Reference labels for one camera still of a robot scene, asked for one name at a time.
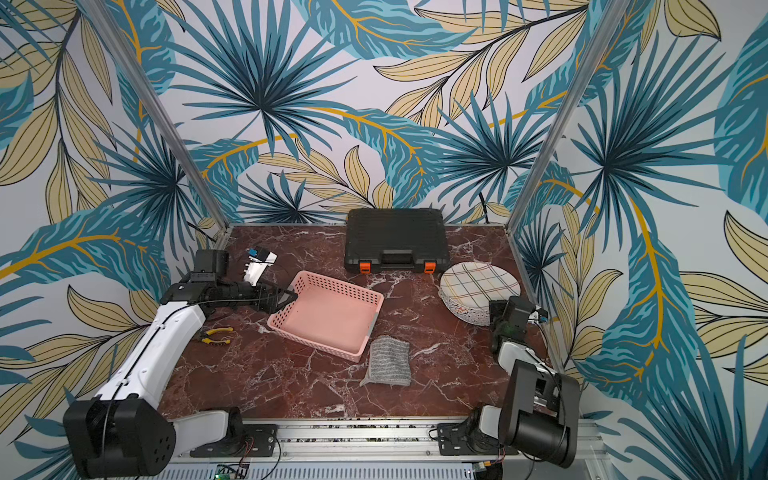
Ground colourful speckled plate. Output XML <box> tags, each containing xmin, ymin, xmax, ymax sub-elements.
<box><xmin>438</xmin><ymin>290</ymin><xmax>490</xmax><ymax>327</ymax></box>

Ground white plate coloured stripes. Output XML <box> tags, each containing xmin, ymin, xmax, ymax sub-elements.
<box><xmin>439</xmin><ymin>261</ymin><xmax>521</xmax><ymax>309</ymax></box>

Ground grey striped cloth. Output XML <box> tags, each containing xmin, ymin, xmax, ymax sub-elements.
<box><xmin>360</xmin><ymin>336</ymin><xmax>412</xmax><ymax>387</ymax></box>

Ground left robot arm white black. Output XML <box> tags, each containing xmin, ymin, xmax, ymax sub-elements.
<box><xmin>63</xmin><ymin>247</ymin><xmax>297</xmax><ymax>479</ymax></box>

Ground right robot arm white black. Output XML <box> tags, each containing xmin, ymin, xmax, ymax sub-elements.
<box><xmin>474</xmin><ymin>296</ymin><xmax>581</xmax><ymax>468</ymax></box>

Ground pink plastic basket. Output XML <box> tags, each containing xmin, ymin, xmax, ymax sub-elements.
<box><xmin>267</xmin><ymin>271</ymin><xmax>384</xmax><ymax>363</ymax></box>

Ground black tool case orange latches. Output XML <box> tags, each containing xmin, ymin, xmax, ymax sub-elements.
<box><xmin>344</xmin><ymin>208</ymin><xmax>451</xmax><ymax>274</ymax></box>

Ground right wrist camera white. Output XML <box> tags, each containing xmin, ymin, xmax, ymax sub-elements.
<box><xmin>529</xmin><ymin>307</ymin><xmax>550</xmax><ymax>324</ymax></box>

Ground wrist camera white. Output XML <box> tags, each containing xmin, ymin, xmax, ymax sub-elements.
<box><xmin>529</xmin><ymin>307</ymin><xmax>550</xmax><ymax>324</ymax></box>
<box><xmin>243</xmin><ymin>247</ymin><xmax>277</xmax><ymax>286</ymax></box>

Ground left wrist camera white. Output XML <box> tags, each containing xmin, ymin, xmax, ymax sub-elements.
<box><xmin>243</xmin><ymin>247</ymin><xmax>277</xmax><ymax>286</ymax></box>

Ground yellow handled pliers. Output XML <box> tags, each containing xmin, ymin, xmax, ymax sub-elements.
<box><xmin>194</xmin><ymin>327</ymin><xmax>234</xmax><ymax>345</ymax></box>

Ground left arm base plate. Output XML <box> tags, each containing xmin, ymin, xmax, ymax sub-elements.
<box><xmin>189</xmin><ymin>424</ymin><xmax>278</xmax><ymax>458</ymax></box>

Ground aluminium front rail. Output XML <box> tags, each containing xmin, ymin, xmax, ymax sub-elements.
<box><xmin>157</xmin><ymin>417</ymin><xmax>619</xmax><ymax>479</ymax></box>

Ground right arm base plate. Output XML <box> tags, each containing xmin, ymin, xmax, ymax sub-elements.
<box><xmin>434</xmin><ymin>422</ymin><xmax>518</xmax><ymax>457</ymax></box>

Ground right aluminium frame post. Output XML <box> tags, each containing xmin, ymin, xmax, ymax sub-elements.
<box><xmin>506</xmin><ymin>1</ymin><xmax>628</xmax><ymax>238</ymax></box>

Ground aluminium frame post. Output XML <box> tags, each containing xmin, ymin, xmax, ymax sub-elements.
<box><xmin>506</xmin><ymin>1</ymin><xmax>628</xmax><ymax>238</ymax></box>
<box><xmin>80</xmin><ymin>0</ymin><xmax>230</xmax><ymax>230</ymax></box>

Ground left aluminium frame post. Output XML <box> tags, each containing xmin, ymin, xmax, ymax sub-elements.
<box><xmin>80</xmin><ymin>0</ymin><xmax>230</xmax><ymax>230</ymax></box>

